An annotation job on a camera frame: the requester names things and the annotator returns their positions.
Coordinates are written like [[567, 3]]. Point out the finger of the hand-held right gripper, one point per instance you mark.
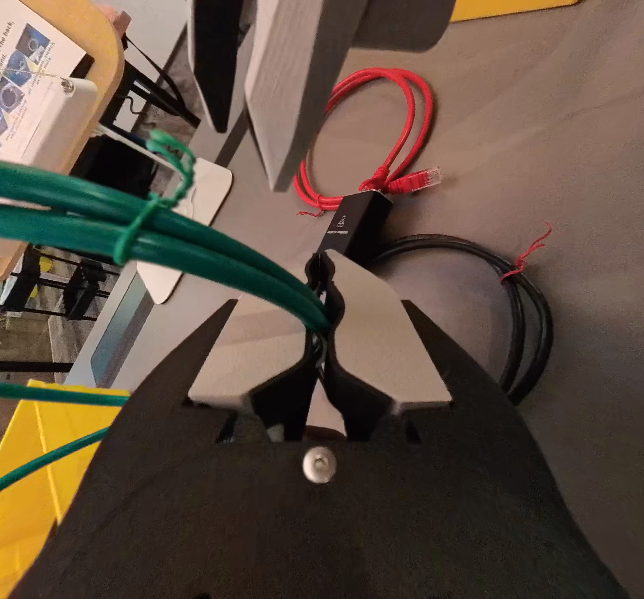
[[302, 55], [216, 30]]

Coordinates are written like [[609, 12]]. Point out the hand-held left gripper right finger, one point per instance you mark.
[[382, 352]]

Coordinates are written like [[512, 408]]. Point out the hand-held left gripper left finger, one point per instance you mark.
[[251, 357]]

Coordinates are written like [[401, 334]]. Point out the black ethernet splitter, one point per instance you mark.
[[352, 221]]

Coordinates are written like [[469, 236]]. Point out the wooden board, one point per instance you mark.
[[75, 10]]

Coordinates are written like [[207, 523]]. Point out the red twist tie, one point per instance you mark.
[[312, 209], [523, 257]]

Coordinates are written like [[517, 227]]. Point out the green twist tie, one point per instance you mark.
[[136, 226]]

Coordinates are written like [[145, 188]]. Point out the instruction sheet board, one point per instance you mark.
[[65, 126]]

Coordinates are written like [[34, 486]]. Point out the colour printed instruction sheet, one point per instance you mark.
[[30, 55]]

